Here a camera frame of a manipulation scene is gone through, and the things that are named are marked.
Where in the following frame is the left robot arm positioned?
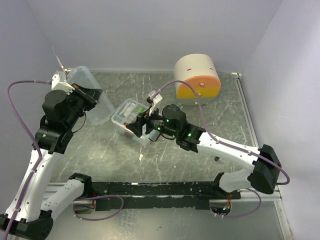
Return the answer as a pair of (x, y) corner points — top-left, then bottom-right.
(0, 83), (103, 240)

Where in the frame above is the aluminium frame rail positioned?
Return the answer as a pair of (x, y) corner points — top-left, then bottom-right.
(231, 72), (281, 196)

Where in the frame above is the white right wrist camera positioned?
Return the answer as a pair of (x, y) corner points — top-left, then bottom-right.
(146, 90), (163, 116)

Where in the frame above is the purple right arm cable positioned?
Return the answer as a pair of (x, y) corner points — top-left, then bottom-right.
(152, 80), (291, 186)

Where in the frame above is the clear packet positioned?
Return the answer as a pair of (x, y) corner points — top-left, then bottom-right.
(119, 102), (136, 117)

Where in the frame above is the round drawer cabinet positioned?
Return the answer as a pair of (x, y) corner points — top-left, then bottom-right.
(173, 53), (221, 106)

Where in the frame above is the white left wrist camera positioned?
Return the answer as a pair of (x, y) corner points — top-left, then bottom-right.
(51, 70), (75, 95)

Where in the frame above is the clear compartment tray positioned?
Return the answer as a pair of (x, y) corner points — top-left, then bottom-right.
(111, 98), (149, 128)

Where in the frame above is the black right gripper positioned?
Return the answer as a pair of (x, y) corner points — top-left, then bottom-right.
(126, 103), (178, 139)

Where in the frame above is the green sachet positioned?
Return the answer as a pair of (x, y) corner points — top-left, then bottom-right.
(135, 107), (146, 114)

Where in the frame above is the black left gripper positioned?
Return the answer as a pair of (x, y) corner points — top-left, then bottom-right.
(65, 82), (104, 128)

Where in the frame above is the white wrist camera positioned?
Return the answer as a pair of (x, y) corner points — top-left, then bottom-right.
(146, 90), (163, 116)
(51, 70), (75, 95)

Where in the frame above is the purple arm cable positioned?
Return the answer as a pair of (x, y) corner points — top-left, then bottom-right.
(0, 79), (53, 236)
(152, 80), (291, 186)

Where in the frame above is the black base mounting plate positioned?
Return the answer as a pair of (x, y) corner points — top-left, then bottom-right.
(76, 181), (241, 211)

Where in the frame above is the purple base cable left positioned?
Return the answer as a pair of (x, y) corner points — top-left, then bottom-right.
(72, 195), (125, 221)

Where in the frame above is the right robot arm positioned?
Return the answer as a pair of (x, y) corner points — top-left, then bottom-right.
(126, 104), (281, 199)

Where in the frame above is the clear plastic storage box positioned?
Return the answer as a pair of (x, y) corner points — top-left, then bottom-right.
(111, 98), (161, 148)

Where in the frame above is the clear plastic box lid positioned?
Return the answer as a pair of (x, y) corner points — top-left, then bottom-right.
(66, 66), (115, 125)

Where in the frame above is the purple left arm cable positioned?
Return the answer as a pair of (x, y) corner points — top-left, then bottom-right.
(0, 79), (53, 236)

